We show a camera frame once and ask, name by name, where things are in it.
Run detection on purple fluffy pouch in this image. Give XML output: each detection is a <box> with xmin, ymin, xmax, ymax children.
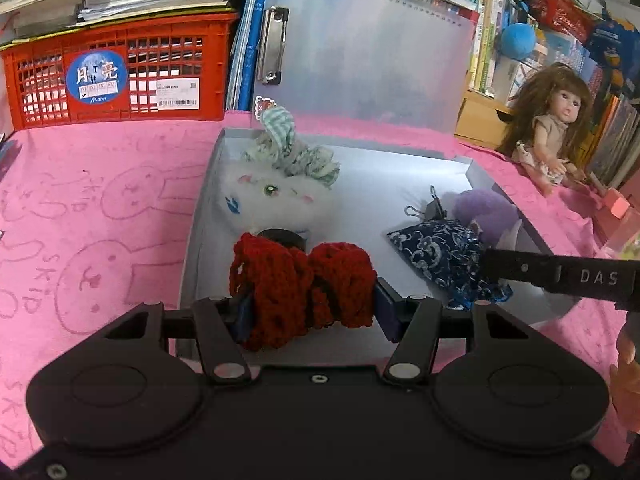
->
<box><xmin>452</xmin><ymin>188</ymin><xmax>521</xmax><ymax>246</ymax></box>

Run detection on brown haired doll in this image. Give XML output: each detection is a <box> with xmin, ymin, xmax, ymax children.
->
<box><xmin>497</xmin><ymin>62</ymin><xmax>596</xmax><ymax>197</ymax></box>

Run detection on shallow white box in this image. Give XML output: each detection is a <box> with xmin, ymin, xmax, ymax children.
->
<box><xmin>182</xmin><ymin>127</ymin><xmax>576</xmax><ymax>362</ymax></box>

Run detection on translucent clipboard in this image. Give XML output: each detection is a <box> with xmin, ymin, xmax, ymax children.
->
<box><xmin>254</xmin><ymin>0</ymin><xmax>476</xmax><ymax>137</ymax></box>

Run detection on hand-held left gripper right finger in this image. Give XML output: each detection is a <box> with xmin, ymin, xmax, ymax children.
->
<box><xmin>375</xmin><ymin>278</ymin><xmax>534</xmax><ymax>386</ymax></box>

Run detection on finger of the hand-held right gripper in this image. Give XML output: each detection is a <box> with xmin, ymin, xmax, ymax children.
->
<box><xmin>480</xmin><ymin>247</ymin><xmax>559</xmax><ymax>291</ymax></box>

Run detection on person's right hand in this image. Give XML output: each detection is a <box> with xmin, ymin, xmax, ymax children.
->
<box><xmin>609</xmin><ymin>322</ymin><xmax>640</xmax><ymax>431</ymax></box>

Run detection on blue plush ball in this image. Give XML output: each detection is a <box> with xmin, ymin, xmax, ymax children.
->
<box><xmin>500</xmin><ymin>24</ymin><xmax>537</xmax><ymax>60</ymax></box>

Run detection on red plastic crate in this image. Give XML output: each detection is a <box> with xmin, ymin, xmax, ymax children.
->
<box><xmin>0</xmin><ymin>10</ymin><xmax>240</xmax><ymax>132</ymax></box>

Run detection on wooden drawer box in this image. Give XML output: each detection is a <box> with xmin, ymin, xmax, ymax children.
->
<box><xmin>454</xmin><ymin>91</ymin><xmax>521</xmax><ymax>152</ymax></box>

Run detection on pink toy house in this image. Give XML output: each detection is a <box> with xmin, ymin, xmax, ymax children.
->
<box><xmin>602</xmin><ymin>187</ymin><xmax>632</xmax><ymax>220</ymax></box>

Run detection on black round lid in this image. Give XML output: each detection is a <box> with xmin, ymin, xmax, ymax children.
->
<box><xmin>256</xmin><ymin>228</ymin><xmax>307</xmax><ymax>251</ymax></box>

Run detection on red knitted scarf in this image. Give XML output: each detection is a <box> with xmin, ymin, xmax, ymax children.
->
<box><xmin>229</xmin><ymin>232</ymin><xmax>378</xmax><ymax>352</ymax></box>

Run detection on white fluffy cat plush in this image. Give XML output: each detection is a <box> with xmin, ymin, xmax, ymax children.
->
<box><xmin>220</xmin><ymin>162</ymin><xmax>335</xmax><ymax>236</ymax></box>

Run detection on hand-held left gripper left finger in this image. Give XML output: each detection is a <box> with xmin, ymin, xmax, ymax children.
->
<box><xmin>97</xmin><ymin>295</ymin><xmax>254</xmax><ymax>386</ymax></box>

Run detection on black binder clip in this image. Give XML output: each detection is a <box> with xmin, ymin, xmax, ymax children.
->
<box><xmin>405</xmin><ymin>185</ymin><xmax>447</xmax><ymax>221</ymax></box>

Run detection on row of shelf books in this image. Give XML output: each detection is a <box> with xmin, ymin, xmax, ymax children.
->
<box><xmin>467</xmin><ymin>0</ymin><xmax>640</xmax><ymax>192</ymax></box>

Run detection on green checkered cloth pouch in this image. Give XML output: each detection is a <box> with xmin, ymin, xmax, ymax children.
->
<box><xmin>244</xmin><ymin>106</ymin><xmax>341</xmax><ymax>189</ymax></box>

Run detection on blue floral pouch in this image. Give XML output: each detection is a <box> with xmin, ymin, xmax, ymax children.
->
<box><xmin>386</xmin><ymin>219</ymin><xmax>514</xmax><ymax>306</ymax></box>

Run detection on blue folders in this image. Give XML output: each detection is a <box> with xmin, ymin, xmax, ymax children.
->
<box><xmin>226</xmin><ymin>0</ymin><xmax>273</xmax><ymax>111</ymax></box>

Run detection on pink rabbit print towel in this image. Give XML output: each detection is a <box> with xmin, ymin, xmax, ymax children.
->
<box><xmin>0</xmin><ymin>109</ymin><xmax>640</xmax><ymax>468</ymax></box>

